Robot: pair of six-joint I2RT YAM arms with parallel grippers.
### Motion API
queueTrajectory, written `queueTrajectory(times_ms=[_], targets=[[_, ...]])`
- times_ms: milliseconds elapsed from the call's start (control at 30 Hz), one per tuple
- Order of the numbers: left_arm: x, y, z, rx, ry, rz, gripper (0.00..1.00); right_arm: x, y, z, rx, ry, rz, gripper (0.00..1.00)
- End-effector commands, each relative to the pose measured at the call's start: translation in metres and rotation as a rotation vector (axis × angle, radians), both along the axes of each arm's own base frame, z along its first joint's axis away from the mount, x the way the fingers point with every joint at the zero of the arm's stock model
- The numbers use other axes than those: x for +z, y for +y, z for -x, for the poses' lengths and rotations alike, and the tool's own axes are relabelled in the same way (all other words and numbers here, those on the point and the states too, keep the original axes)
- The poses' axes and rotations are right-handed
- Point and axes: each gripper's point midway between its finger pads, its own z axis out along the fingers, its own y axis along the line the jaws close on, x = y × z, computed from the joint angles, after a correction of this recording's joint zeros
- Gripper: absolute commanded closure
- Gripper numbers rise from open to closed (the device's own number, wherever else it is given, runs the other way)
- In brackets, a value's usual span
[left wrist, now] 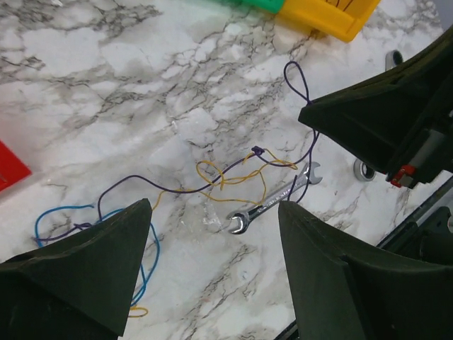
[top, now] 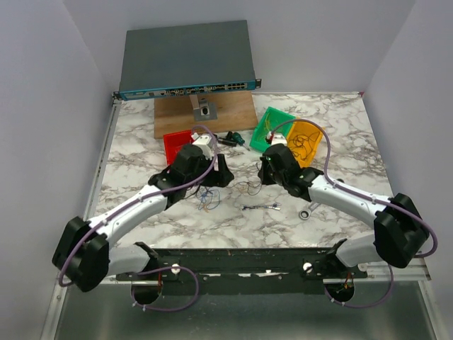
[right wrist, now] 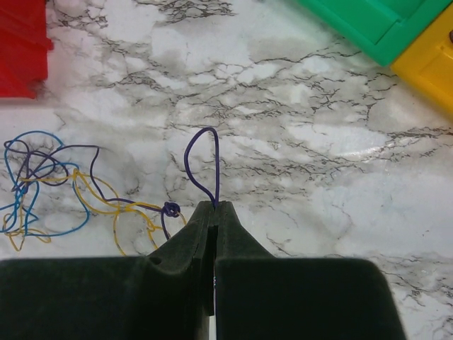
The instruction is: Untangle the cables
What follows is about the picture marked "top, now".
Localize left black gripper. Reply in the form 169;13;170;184
185;154;234;188

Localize blue purple wires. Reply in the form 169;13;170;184
196;180;265;213

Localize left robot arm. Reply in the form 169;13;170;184
52;144;234;292

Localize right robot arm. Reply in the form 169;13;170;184
258;144;429;278

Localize black cylindrical bit holder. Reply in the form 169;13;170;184
217;137;237;147

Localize small open-end wrench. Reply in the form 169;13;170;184
240;203;281;211

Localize yellow plastic bin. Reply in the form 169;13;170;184
287;121;323;168

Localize green plastic bin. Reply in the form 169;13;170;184
249;107;295;152

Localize ratchet wrench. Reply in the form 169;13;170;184
299;202;320;220

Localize red plastic bin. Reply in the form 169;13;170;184
163;130;193;165

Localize wooden board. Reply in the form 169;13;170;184
154;91;258;139

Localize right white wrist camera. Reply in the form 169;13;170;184
265;132;287;146

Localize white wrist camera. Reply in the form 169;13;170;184
265;132;287;146
191;132;217;160

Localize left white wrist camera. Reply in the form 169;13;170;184
191;132;217;160

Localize green handled screwdriver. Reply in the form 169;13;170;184
226;131;250;151

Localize grey metal bracket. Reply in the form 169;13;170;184
189;95;218;122

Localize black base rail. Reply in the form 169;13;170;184
116;242;367;295

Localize grey network switch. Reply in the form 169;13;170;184
114;20;262;101

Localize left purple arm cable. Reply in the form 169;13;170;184
58;124;219;312

